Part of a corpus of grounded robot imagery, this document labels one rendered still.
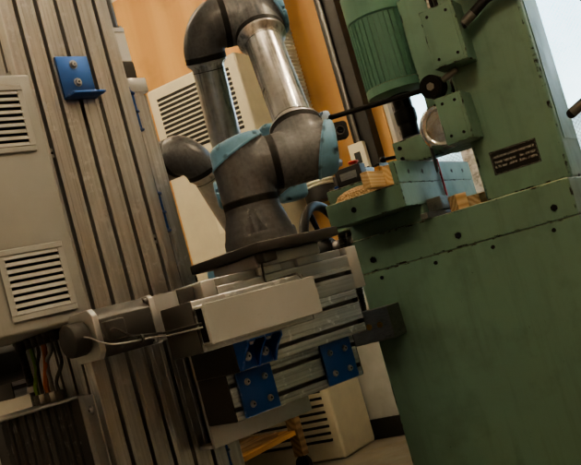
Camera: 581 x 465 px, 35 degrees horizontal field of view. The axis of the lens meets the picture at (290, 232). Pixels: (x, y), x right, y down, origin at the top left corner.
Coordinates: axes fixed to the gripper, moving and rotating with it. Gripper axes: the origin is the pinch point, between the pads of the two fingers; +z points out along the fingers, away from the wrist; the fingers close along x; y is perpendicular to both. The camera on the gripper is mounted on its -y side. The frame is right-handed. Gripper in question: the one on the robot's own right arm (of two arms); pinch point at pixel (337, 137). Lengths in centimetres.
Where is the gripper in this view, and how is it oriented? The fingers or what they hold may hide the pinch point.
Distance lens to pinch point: 249.0
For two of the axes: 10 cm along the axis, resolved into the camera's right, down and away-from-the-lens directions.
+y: -8.5, 2.4, 4.7
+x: 2.5, 9.7, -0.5
